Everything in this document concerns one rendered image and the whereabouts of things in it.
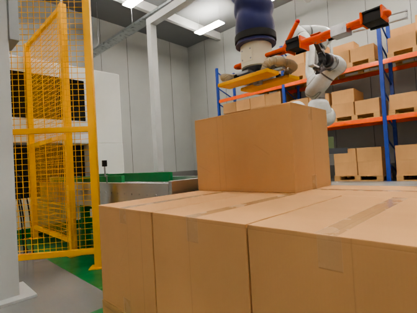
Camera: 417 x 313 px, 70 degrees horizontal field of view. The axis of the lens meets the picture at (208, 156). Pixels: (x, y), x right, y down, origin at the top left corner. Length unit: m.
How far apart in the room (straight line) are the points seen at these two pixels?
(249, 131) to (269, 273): 0.87
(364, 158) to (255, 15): 7.40
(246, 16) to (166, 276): 1.31
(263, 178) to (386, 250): 0.90
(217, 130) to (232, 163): 0.20
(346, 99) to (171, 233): 8.34
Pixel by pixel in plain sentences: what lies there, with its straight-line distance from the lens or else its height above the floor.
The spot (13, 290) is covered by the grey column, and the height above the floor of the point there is 0.05.
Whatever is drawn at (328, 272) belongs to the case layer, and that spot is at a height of 0.47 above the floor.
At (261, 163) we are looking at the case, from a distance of 1.44.
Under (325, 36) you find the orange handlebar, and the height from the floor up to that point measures 1.24.
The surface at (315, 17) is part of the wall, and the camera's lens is 11.53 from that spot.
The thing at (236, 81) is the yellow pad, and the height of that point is 1.12.
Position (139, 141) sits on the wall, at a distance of 12.31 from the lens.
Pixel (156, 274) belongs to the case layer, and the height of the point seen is 0.34.
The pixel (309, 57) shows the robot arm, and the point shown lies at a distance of 2.21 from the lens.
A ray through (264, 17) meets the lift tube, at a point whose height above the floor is 1.43.
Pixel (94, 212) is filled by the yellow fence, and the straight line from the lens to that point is 2.30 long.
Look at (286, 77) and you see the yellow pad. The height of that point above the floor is 1.12.
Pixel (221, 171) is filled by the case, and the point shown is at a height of 0.65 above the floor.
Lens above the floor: 0.70
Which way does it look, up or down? 1 degrees up
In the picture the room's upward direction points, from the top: 3 degrees counter-clockwise
